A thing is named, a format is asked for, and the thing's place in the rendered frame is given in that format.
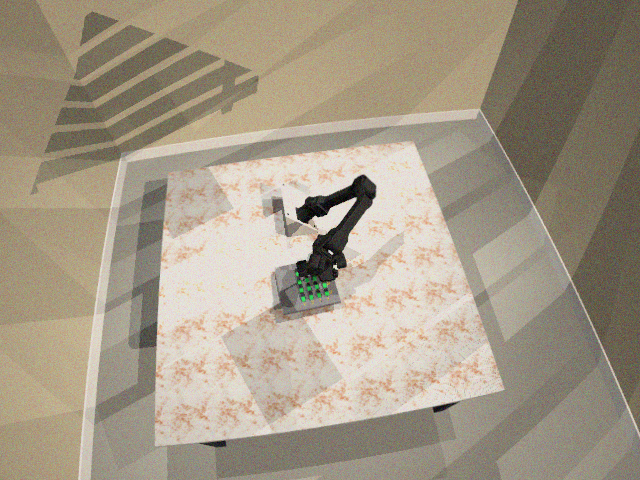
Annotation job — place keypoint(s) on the grey switch panel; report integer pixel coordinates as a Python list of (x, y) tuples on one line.
[(303, 293)]

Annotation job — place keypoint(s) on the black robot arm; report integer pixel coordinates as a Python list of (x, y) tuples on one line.
[(336, 239)]

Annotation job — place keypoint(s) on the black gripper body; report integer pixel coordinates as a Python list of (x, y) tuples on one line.
[(302, 265)]

